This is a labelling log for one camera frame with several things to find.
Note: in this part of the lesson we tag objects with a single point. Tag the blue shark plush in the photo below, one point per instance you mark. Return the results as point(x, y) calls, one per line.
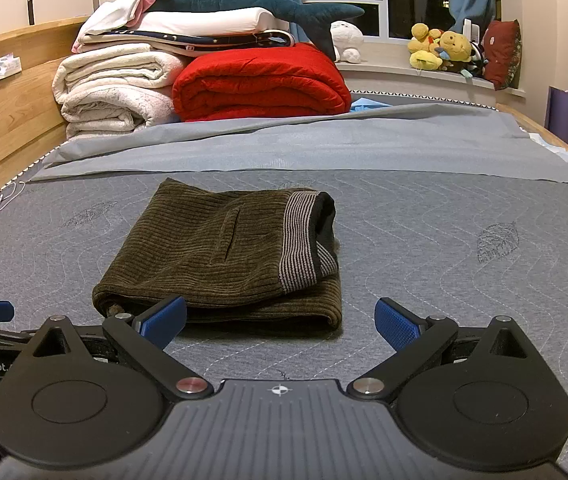
point(223, 0)

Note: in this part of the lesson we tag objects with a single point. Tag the light blue cloth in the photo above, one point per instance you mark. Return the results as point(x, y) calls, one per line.
point(370, 105)

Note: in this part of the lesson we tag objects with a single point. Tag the black and white plush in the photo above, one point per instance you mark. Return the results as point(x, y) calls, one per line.
point(474, 62)

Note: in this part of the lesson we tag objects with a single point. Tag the yellow bear plush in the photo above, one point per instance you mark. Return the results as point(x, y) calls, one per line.
point(456, 45)

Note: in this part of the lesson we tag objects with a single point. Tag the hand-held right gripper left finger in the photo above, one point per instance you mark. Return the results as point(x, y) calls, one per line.
point(161, 322)

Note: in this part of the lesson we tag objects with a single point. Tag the wooden bed frame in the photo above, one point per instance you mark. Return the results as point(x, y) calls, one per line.
point(3, 125)

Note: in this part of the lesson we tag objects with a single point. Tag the white folded pillow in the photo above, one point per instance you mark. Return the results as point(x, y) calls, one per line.
point(213, 20)

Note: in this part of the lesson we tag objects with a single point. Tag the purple bag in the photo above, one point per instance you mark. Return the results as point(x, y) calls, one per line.
point(565, 120)

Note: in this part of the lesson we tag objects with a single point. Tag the white ribbed plastic object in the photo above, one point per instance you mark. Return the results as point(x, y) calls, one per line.
point(471, 30)

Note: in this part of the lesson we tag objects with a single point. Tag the dark red cushion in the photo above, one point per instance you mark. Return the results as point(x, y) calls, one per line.
point(501, 55)

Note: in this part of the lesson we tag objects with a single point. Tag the tissue pack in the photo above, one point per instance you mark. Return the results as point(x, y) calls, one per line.
point(3, 69)

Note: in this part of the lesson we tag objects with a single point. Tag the red folded quilt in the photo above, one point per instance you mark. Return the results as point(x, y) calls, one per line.
point(264, 80)

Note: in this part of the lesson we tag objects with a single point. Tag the white cloth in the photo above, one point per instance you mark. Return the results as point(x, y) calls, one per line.
point(556, 150)

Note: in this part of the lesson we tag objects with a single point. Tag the white seal plush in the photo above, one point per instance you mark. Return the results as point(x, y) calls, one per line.
point(346, 40)

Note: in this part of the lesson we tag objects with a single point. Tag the white and pink folded sheet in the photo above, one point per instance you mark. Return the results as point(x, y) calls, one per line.
point(113, 15)

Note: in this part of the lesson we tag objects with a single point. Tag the cream folded blanket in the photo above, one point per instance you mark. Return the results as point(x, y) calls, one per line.
point(118, 67)

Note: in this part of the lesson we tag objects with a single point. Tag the yellow duck plush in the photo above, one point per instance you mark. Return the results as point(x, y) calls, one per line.
point(424, 52)

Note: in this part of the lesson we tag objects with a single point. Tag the white fluffy folded blanket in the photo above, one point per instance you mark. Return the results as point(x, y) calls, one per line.
point(113, 112)

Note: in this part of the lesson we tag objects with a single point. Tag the grey bed sheet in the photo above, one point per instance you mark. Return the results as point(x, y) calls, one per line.
point(314, 145)

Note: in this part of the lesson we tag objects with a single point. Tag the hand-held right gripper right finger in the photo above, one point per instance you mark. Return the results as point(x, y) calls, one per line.
point(398, 322)

